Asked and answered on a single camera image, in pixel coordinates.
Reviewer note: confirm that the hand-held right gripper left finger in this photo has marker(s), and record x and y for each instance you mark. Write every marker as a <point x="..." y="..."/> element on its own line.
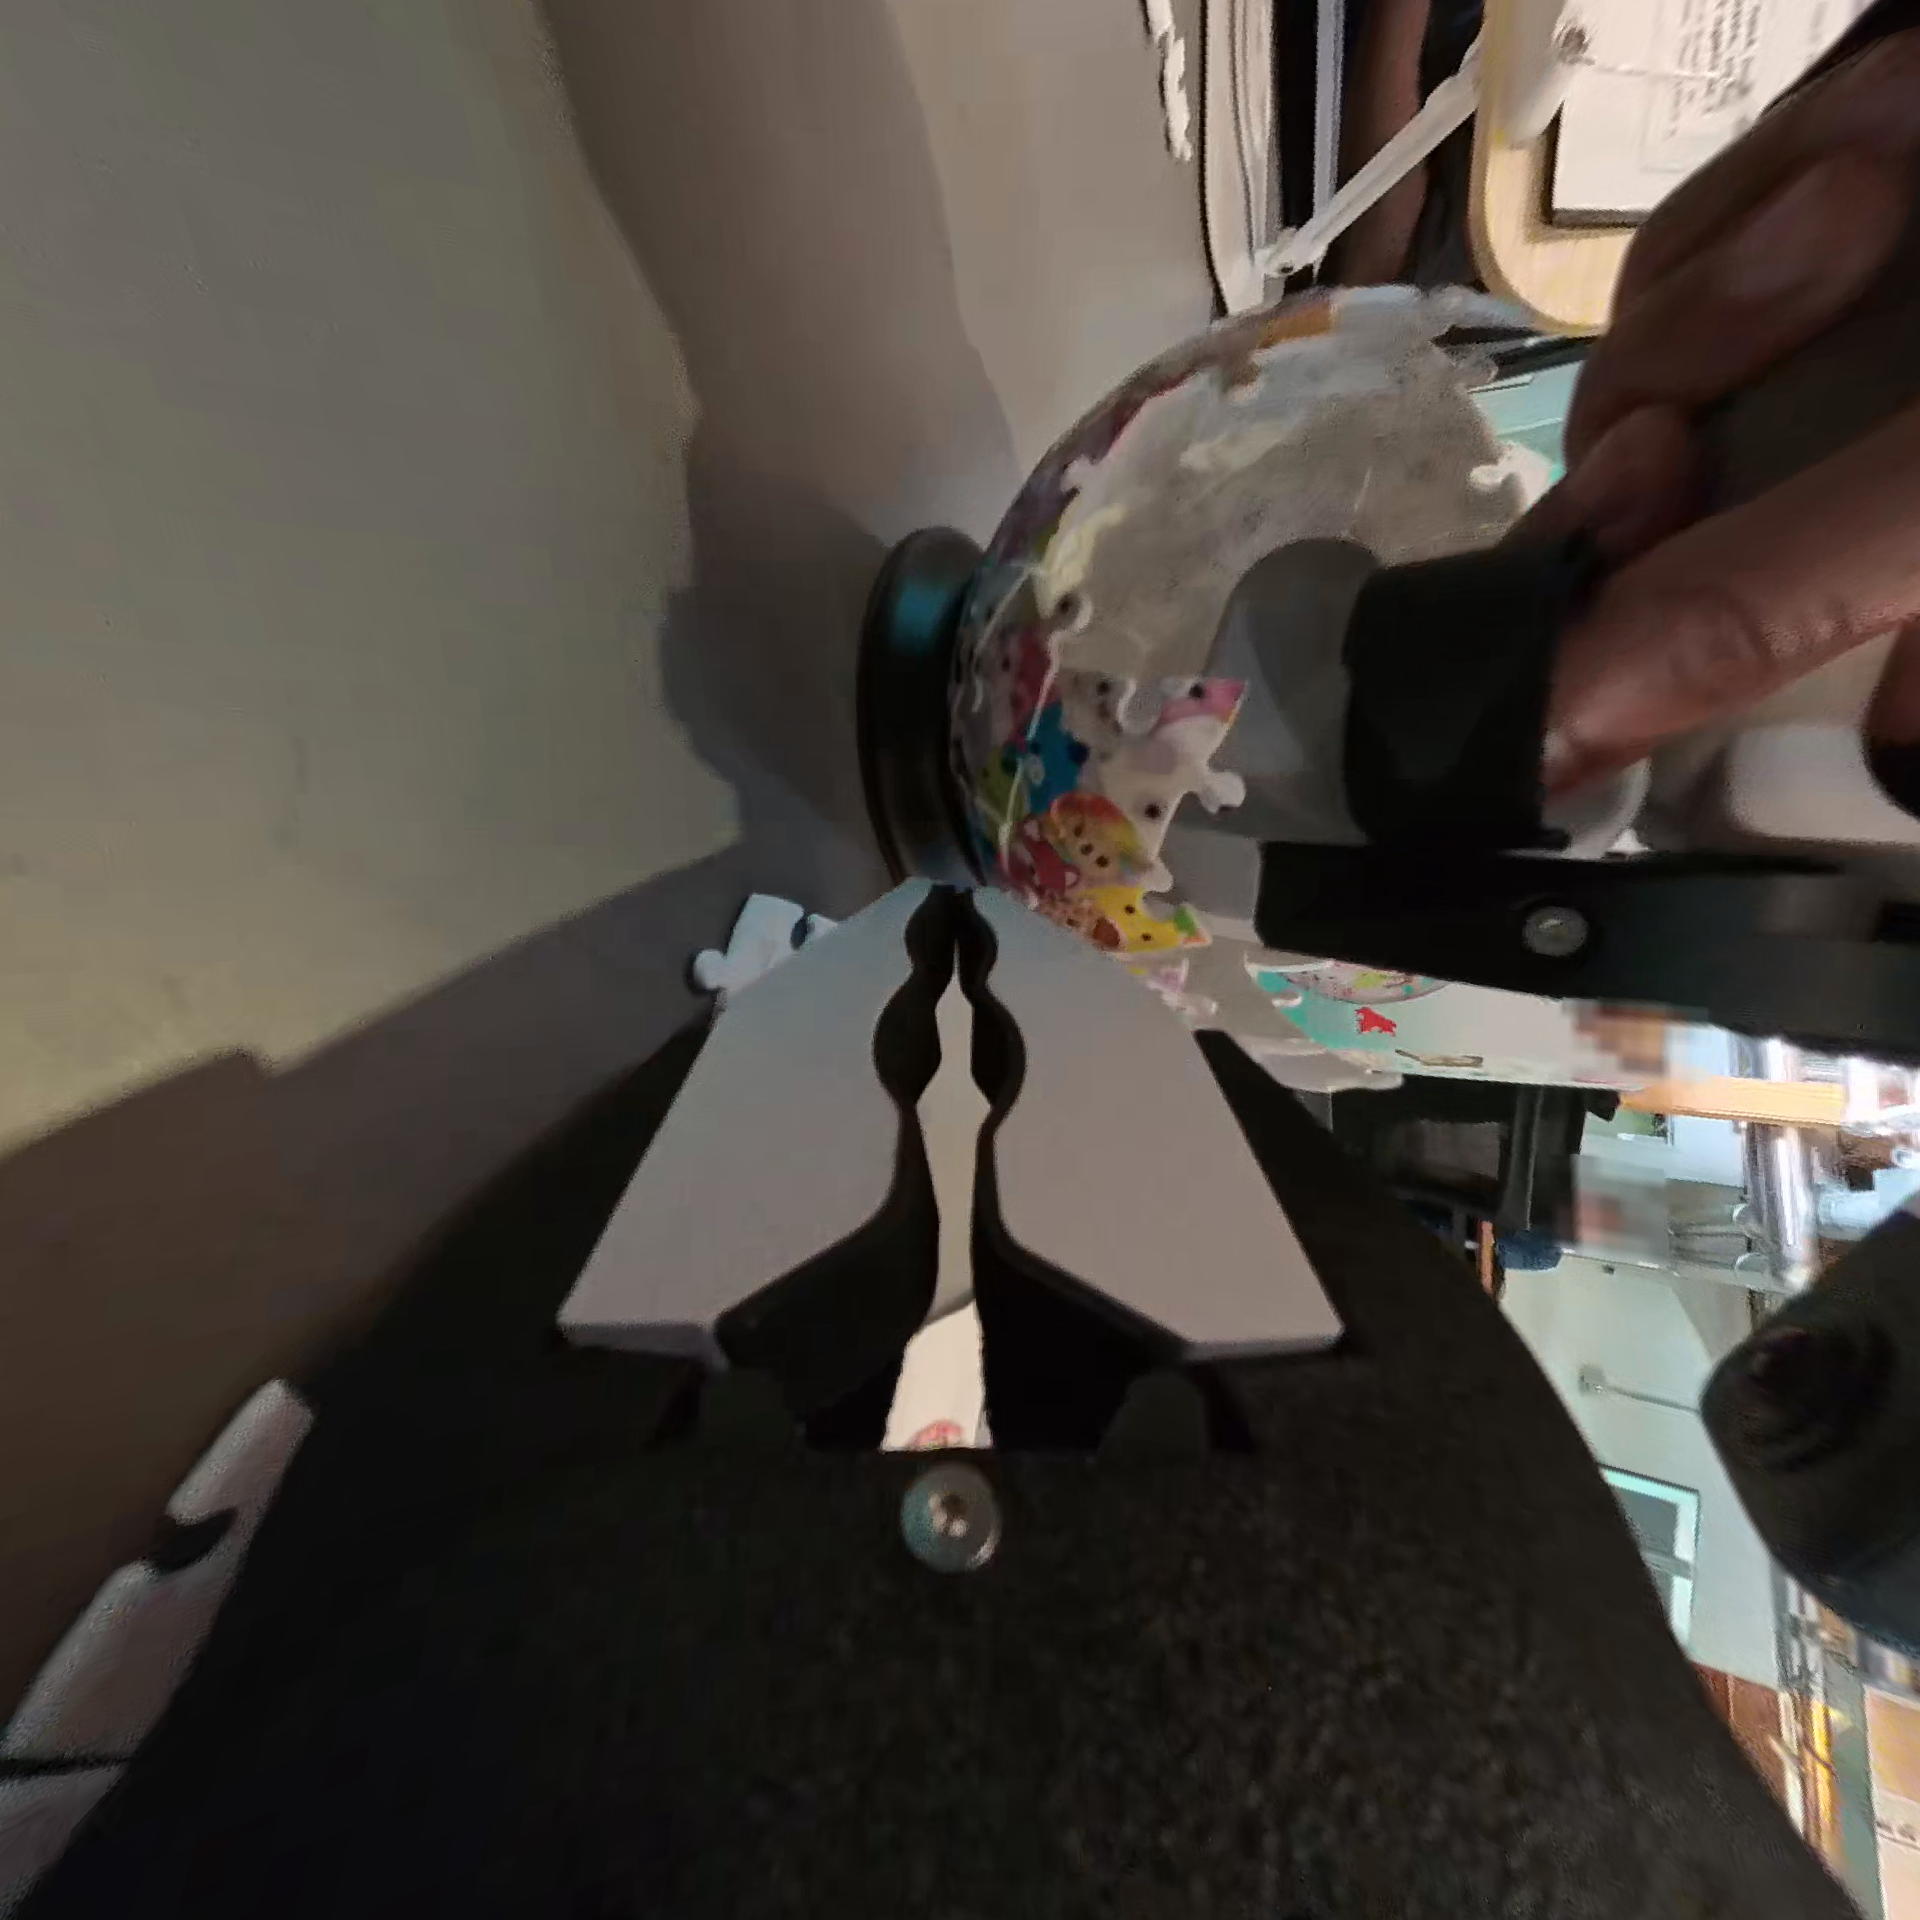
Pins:
<point x="751" y="1188"/>

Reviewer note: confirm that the teal puzzle box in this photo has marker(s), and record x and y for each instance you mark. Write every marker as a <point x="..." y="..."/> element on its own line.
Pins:
<point x="1411" y="1021"/>

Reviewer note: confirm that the printed paper sheet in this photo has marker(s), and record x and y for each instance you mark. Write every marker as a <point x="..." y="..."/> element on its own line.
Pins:
<point x="1696" y="93"/>

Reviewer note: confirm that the person's left hand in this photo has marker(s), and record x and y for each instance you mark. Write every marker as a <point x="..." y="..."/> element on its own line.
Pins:
<point x="1771" y="422"/>

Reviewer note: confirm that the white sheet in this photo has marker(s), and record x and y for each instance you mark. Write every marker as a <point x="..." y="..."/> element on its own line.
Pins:
<point x="1238" y="151"/>

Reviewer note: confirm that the colourful puzzle ball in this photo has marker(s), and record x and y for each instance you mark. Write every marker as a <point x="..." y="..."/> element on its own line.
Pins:
<point x="1201" y="480"/>

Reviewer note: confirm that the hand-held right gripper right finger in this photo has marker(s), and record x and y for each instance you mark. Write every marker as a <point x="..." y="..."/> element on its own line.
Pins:
<point x="1155" y="1188"/>

